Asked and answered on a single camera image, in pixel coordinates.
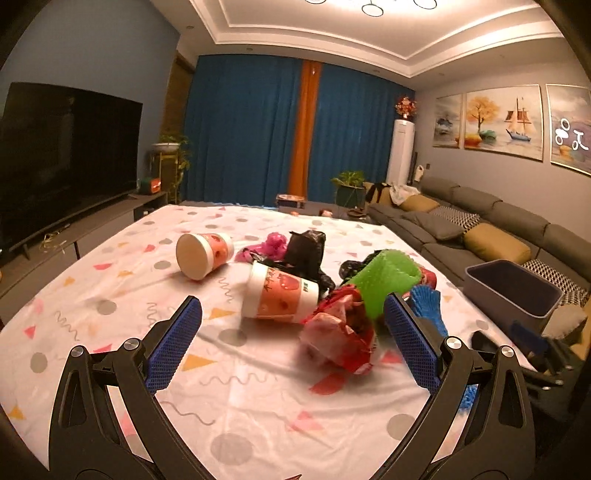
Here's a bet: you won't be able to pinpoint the blue foam net sleeve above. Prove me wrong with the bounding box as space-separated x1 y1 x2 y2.
410 284 478 413

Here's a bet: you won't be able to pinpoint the red white plastic wrapper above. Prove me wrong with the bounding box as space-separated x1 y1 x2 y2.
300 284 377 375

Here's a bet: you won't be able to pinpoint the green foam net sleeve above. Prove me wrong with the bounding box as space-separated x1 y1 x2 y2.
348 250 422 321

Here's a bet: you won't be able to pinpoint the grey trash bin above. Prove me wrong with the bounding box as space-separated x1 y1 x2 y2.
463 260 563 333

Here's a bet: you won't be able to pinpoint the beige cushion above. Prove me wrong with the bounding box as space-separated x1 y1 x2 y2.
542 304 587 340

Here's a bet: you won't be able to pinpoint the mustard cushion near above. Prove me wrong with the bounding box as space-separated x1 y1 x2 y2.
464 223 532 264

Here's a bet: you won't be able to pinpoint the mustard cushion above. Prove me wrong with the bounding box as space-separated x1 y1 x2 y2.
464 223 532 264
400 194 441 212

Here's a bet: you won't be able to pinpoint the grey sectional sofa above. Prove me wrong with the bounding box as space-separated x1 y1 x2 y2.
363 175 591 361

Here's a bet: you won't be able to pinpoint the black white patterned cushion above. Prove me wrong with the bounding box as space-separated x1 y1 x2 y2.
430 206 481 233

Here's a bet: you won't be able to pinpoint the grey cushion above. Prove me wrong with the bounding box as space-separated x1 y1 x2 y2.
402 211 464 242

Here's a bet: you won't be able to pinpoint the grey tv cabinet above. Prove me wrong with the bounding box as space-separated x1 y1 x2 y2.
1 192 167 325

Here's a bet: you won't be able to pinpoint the patterned white tablecloth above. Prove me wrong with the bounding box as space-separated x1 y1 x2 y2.
0 203 537 480

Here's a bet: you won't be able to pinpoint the small black plastic bag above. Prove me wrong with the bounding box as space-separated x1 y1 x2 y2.
339 250 381 284

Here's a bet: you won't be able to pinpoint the mustard cushion far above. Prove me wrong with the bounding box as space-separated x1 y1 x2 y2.
400 194 441 212

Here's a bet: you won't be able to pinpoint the pink white paper cup far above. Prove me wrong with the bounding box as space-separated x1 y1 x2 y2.
175 233 235 281

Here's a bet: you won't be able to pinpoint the pink white paper cup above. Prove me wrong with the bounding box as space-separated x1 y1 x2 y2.
175 233 235 281
242 262 320 323

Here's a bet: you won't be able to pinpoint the pink white paper cup near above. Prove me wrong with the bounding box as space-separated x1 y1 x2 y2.
242 262 320 323

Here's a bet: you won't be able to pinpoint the sailboat tree painting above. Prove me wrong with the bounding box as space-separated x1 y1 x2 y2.
464 84 543 162

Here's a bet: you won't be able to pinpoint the white standing air conditioner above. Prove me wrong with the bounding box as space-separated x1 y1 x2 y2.
386 119 415 185

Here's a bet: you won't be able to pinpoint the left landscape painting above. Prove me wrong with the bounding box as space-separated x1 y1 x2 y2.
433 94 463 148

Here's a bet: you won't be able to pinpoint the landscape painting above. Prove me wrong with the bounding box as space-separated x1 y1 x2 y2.
433 94 463 148
546 84 591 176

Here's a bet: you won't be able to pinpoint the right landscape painting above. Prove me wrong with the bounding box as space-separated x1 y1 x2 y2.
546 84 591 176

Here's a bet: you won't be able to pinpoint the potted green plant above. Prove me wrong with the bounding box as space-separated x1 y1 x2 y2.
332 170 366 209

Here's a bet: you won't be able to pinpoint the pink plastic bag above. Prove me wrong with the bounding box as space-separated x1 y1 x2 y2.
235 232 287 262

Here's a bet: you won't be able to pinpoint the black flat television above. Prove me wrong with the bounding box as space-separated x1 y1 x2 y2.
1 82 143 251

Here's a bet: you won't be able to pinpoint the plant on wooden stand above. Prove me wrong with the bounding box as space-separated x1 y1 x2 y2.
150 134 190 204

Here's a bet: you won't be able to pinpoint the red flower decoration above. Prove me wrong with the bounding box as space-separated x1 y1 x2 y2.
394 96 418 121

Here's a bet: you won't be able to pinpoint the blue curtains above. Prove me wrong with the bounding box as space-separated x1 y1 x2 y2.
182 54 415 206

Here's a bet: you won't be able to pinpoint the orange curtain strip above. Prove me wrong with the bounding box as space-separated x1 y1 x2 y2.
287 60 322 198

